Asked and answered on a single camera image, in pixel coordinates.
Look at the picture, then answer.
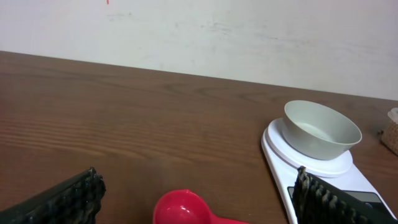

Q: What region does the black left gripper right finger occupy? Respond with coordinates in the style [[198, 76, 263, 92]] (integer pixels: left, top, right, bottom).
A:
[[292, 166, 397, 224]]

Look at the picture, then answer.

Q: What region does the grey plastic bowl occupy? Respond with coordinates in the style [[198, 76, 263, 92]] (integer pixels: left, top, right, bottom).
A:
[[282, 100, 363, 161]]

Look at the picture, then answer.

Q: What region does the white digital kitchen scale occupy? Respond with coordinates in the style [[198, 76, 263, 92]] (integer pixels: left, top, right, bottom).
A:
[[261, 118, 395, 224]]

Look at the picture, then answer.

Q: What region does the clear container of soybeans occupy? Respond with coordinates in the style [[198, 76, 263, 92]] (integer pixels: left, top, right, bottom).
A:
[[381, 108, 398, 155]]

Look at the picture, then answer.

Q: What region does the red plastic measuring scoop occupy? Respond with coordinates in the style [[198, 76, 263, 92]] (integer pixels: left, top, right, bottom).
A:
[[152, 189, 246, 224]]

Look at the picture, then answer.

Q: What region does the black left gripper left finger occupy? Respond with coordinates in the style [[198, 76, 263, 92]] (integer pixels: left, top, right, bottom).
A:
[[1, 167, 106, 224]]

